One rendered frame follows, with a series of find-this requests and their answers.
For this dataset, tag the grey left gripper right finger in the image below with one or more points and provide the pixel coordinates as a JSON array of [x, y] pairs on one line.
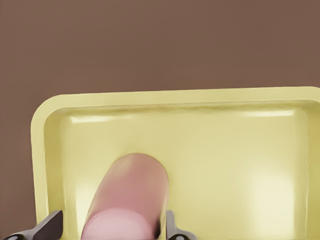
[[175, 230]]

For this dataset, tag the pink cylindrical sausage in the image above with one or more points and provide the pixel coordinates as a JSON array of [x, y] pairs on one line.
[[130, 195]]

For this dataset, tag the pale yellow rectangular tray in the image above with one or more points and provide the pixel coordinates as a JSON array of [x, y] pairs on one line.
[[225, 155]]

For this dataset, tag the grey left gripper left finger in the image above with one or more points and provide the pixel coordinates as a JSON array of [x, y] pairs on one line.
[[47, 226]]

